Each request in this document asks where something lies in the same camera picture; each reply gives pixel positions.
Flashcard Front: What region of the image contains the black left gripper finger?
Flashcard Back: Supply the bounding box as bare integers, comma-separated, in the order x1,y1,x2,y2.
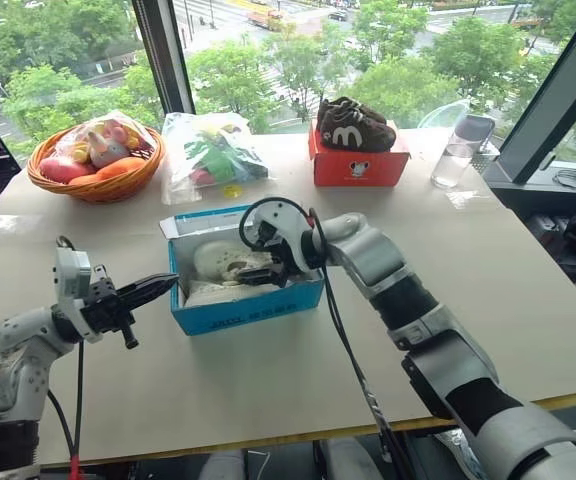
116,272,180,300
119,281,177,315

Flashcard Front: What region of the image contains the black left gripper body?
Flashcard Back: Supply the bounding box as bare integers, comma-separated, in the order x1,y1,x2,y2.
80,279,141,351

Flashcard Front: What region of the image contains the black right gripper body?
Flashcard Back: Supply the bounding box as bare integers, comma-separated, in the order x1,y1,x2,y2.
254,221,304,290

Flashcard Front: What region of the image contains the blue cardboard shoebox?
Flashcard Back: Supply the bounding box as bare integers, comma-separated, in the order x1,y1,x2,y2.
159,203,328,337

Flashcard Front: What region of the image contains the white perforated shoe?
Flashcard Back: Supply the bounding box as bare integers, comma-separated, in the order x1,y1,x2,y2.
192,240,275,285
182,278,290,308

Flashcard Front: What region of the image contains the red cardboard shoebox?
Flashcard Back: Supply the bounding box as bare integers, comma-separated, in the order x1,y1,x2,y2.
308,121,412,189

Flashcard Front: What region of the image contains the beige paper table cover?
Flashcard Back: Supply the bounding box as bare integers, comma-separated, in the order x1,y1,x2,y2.
0,127,576,472

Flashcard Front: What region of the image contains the orange woven basket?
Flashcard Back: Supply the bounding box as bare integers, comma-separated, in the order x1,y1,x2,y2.
26,123,167,204

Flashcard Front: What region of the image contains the clear plastic bag of toys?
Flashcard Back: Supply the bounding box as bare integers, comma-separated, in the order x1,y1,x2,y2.
160,111,270,206

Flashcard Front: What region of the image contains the brown shoe with white logo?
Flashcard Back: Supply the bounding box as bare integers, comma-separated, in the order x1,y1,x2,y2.
317,96,388,125
316,105,399,152

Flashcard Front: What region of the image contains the pink toy fruit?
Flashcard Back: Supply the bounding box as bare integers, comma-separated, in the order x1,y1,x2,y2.
38,155,85,183

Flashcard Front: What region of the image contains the white unicorn plush toy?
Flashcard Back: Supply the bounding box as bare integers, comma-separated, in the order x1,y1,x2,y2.
89,118,130,169

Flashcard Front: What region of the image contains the yellow toy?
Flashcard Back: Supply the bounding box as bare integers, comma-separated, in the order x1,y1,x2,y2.
65,141,93,164

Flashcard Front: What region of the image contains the grey rounded shape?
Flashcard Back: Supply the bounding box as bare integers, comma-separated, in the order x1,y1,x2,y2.
201,447,247,480
324,436,385,480

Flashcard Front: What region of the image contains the clear water bottle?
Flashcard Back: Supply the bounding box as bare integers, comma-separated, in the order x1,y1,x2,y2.
429,114,496,191

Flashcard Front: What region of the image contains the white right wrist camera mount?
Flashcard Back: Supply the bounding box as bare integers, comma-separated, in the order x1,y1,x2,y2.
244,201,315,275

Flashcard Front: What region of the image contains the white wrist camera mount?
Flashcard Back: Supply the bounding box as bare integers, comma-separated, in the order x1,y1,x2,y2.
51,245,92,342
244,201,315,275

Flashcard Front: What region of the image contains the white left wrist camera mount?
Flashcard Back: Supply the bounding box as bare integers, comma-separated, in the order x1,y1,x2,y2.
51,245,92,342

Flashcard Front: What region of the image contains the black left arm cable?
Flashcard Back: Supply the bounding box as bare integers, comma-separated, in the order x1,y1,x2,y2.
45,339,87,480

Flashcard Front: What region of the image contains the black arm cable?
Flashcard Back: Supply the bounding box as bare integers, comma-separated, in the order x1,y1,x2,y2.
237,196,405,480
45,339,87,480

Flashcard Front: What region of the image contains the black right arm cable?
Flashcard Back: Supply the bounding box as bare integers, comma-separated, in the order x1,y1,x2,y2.
237,196,405,480

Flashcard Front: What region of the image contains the dark window frame post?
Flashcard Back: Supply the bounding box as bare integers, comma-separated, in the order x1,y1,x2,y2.
131,0,198,135

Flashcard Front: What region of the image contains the dark slanted window frame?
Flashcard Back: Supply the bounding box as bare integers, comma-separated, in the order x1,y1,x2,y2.
481,0,576,187

